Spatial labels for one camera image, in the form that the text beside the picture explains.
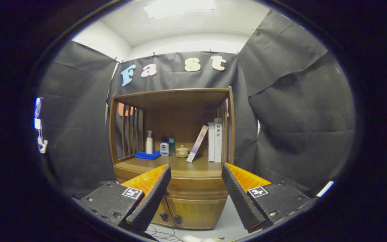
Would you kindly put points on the white bottle with blue cap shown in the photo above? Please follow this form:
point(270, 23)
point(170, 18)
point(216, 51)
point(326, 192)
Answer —
point(164, 149)

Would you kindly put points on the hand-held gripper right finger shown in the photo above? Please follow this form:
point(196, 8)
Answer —
point(239, 198)

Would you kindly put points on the brown wooden drawer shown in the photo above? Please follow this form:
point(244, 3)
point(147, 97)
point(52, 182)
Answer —
point(197, 185)

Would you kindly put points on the wooden countertop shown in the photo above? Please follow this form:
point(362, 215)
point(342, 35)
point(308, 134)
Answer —
point(180, 166)

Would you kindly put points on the teal bottle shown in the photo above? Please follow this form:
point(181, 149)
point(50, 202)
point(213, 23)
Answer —
point(171, 144)

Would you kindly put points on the white hanging device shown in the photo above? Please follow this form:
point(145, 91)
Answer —
point(41, 144)

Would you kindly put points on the white book with black lettering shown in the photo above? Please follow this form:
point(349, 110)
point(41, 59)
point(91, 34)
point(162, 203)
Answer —
point(217, 148)

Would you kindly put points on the beige lidded teacup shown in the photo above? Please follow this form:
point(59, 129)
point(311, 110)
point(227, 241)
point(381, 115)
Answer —
point(182, 152)

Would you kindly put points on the lilac book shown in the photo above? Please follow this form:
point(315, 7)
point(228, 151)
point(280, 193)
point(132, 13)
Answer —
point(197, 144)

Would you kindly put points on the white rounded object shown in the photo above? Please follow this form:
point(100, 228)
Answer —
point(193, 239)

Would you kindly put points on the brown wooden cabinet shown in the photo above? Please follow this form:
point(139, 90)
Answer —
point(180, 124)

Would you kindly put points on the white pump bottle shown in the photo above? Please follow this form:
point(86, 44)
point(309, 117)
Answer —
point(149, 146)

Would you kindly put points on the wooden cabinet door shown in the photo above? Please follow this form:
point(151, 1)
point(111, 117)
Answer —
point(200, 213)
point(169, 209)

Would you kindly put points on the blue folded cloth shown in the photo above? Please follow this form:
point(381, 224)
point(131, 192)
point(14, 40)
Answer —
point(146, 155)

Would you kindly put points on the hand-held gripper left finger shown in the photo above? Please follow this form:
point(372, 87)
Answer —
point(153, 198)

